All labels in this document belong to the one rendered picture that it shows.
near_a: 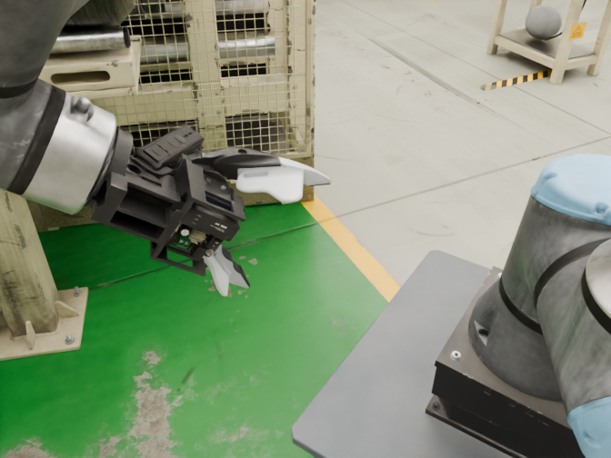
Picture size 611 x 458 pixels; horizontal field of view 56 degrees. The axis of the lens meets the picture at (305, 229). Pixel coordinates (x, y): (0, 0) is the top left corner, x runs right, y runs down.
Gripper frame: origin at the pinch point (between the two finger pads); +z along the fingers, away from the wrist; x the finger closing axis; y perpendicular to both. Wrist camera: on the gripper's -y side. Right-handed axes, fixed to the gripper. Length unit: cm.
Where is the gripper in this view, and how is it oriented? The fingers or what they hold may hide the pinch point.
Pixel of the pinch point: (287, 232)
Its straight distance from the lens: 59.5
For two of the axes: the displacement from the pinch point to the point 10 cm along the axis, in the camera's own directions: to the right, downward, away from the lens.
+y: 2.3, 6.0, -7.6
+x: 5.7, -7.2, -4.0
